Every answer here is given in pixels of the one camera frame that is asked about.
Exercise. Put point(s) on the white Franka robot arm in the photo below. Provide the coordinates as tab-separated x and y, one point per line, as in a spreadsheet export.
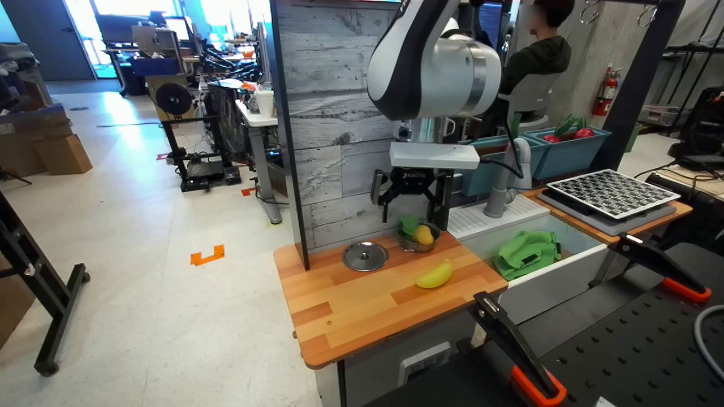
453	75

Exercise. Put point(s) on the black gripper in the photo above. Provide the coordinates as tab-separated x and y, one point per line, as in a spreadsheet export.
417	182

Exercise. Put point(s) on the computer monitor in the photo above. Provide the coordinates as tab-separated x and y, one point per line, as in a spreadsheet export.
491	18

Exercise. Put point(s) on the black metal stand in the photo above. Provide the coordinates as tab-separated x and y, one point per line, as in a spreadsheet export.
46	300

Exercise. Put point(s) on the black equipment cart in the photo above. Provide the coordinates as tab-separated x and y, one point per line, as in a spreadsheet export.
204	170

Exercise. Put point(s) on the green cloth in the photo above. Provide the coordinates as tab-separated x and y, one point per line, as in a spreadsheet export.
527	252

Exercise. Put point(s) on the white toy sink basin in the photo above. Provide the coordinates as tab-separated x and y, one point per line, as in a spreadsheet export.
482	226

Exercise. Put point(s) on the grey wood-pattern back panel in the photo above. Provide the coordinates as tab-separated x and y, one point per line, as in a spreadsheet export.
330	113

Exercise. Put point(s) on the black office chair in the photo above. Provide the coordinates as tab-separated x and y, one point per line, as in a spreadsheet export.
703	127

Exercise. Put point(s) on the teal plastic bin with vegetables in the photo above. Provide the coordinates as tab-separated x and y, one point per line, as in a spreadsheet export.
569	157

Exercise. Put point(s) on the small metal bowl left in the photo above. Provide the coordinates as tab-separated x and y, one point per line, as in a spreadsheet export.
367	256

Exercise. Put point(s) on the grey drying tray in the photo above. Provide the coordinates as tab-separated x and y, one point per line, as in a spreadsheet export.
602	225

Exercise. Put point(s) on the red toy vegetable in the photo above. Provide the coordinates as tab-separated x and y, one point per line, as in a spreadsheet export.
585	134

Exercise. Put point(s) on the grey office chair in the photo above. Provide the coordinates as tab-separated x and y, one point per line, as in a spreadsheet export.
535	92

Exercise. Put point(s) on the cardboard boxes stack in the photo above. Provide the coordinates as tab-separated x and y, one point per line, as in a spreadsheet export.
46	147

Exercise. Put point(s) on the white desk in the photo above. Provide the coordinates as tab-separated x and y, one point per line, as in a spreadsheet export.
260	142

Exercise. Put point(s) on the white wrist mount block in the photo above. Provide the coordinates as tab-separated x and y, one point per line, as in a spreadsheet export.
433	157

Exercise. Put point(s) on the grey toy kitchen cabinet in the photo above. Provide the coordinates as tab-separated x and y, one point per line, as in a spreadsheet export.
375	369

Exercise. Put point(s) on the black slanted frame post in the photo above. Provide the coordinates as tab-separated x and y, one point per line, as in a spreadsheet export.
635	82

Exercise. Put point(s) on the yellow toy vegetable green leaves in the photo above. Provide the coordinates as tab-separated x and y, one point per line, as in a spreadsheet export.
421	236

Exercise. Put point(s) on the seated person dark hoodie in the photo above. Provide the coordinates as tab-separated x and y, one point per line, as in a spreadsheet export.
539	58

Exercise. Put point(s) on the grey toy faucet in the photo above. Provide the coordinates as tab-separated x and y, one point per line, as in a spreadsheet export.
521	160

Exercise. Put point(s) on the red fire extinguisher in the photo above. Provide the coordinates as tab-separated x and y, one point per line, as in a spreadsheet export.
604	91

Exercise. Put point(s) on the yellow-green toy banana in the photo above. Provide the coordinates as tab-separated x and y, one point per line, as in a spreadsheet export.
435	276

